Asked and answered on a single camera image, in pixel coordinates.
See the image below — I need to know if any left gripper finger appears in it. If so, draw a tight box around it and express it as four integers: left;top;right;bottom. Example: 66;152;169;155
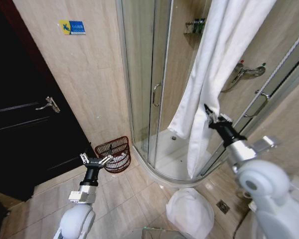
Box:
79;152;90;165
99;142;114;167

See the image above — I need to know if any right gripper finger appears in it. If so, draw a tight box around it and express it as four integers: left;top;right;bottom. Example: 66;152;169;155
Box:
203;103;219;123
218;113;234;124

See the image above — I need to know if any long white towel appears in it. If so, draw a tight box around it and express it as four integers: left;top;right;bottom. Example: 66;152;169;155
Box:
167;0;278;179

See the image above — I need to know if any crumpled white towel pile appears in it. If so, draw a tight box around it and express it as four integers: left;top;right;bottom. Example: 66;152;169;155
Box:
165;187;215;238

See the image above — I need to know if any chrome shower mixer tap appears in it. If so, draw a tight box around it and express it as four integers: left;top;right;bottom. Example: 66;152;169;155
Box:
221;62;267;93

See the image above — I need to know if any white shower tray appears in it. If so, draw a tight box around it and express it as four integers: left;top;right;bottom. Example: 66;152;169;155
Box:
136;129;215;186

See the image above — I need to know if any sliding glass shower door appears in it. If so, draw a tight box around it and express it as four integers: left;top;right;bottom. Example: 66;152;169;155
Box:
199;31;299;177

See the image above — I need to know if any square metal floor drain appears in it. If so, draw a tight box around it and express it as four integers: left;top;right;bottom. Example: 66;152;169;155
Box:
216;199;231;215

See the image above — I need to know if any curved glass shower door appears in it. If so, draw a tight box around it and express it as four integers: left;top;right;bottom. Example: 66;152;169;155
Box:
116;0;176;172

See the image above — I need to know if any dark wooden door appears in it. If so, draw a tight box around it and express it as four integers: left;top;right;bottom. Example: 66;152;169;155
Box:
0;0;97;203

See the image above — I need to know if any red wire hamper basket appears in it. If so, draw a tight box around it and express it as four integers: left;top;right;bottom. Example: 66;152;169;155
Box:
94;135;132;174

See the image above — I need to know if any chrome sliding door handle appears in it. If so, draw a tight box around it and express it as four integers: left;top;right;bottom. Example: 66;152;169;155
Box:
243;90;271;118

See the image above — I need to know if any chrome shower door handle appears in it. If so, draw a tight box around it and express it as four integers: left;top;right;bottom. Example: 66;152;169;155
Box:
152;83;163;108

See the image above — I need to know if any silver lever door handle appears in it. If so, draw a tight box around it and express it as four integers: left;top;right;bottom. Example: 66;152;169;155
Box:
35;96;61;114

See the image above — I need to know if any wire shower rack with bottles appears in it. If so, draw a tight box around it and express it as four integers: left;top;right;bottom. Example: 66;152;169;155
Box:
184;18;206;35

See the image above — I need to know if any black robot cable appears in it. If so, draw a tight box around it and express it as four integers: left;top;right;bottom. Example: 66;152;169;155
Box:
232;215;254;239

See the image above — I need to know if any blue yellow wall sticker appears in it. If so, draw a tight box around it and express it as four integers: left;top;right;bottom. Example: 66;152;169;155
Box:
58;19;87;36

